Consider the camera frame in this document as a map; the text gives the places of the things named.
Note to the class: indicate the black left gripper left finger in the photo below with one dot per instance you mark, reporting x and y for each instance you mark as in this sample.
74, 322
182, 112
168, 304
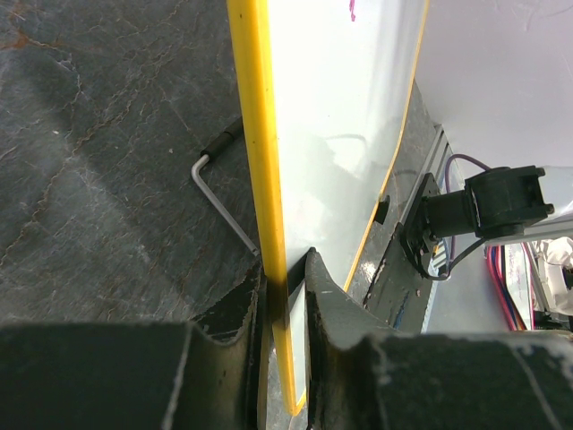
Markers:
207, 373

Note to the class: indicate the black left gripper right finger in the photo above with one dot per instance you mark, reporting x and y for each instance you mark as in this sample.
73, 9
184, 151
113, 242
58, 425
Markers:
362, 374

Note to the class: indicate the orange framed whiteboard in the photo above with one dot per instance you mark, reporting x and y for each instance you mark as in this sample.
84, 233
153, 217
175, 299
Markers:
324, 89

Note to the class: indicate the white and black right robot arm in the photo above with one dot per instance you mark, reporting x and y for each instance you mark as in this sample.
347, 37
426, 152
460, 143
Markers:
497, 203

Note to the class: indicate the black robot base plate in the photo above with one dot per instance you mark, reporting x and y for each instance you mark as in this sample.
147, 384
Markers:
399, 295

